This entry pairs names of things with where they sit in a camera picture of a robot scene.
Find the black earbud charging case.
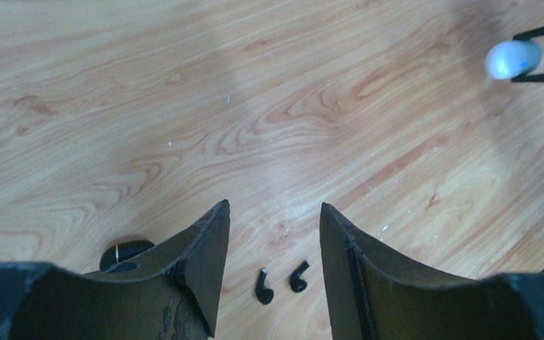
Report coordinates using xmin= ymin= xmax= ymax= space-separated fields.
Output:
xmin=99 ymin=240 xmax=155 ymax=273

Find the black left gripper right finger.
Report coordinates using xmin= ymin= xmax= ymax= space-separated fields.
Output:
xmin=319 ymin=203 xmax=544 ymax=339

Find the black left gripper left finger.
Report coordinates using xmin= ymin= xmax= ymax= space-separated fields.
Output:
xmin=0 ymin=200 xmax=230 ymax=339

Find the white earbud charging case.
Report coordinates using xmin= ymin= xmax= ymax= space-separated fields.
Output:
xmin=485 ymin=40 xmax=543 ymax=80

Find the black earbud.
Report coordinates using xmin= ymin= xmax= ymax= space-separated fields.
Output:
xmin=255 ymin=268 xmax=274 ymax=305
xmin=289 ymin=261 xmax=310 ymax=293

